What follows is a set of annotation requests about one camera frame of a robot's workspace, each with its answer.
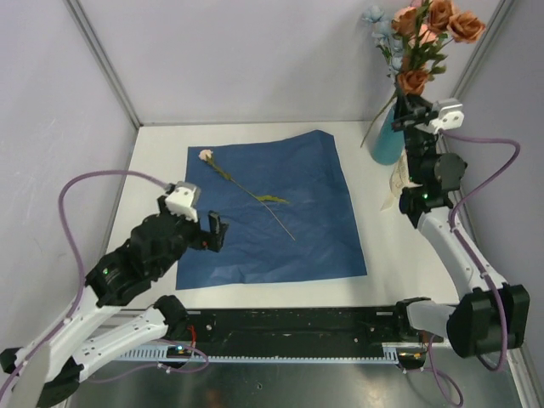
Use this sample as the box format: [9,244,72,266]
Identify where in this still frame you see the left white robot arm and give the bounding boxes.
[1,197,229,407]

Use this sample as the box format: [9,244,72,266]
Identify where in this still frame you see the single cream rosebud stem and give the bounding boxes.
[198,149,296,241]

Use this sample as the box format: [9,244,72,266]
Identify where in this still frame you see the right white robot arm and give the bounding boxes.
[391,91,530,358]

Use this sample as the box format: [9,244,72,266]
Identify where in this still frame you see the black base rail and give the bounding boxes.
[167,306,427,362]

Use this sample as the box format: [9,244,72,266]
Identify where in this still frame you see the pink flower stem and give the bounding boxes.
[391,1,439,48]

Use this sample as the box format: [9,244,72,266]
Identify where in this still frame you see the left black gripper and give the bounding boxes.
[155,195,230,276]

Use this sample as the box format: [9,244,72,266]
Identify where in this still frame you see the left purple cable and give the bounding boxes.
[0,169,171,383]

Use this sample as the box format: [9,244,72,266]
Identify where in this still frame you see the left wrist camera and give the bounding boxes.
[165,181,201,223]

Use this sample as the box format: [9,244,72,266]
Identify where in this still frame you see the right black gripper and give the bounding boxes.
[390,81,436,184]

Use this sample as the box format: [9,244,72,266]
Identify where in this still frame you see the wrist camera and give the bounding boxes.
[416,99,464,134]
[165,181,201,223]

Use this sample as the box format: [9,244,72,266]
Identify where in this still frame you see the aluminium frame rails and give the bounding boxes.
[63,0,544,408]

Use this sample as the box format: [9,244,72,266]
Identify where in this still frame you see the brown flower stem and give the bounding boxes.
[360,0,487,148]

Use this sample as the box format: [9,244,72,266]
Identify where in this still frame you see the cream printed ribbon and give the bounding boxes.
[380,152,412,212]

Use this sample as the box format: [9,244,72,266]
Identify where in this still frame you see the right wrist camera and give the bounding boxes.
[416,99,464,134]

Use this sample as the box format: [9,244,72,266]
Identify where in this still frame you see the blue wrapping paper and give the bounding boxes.
[176,130,367,290]

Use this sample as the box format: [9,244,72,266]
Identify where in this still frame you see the blue flower stem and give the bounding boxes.
[362,5,404,78]

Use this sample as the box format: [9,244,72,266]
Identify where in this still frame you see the teal conical vase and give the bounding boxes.
[371,106,405,166]

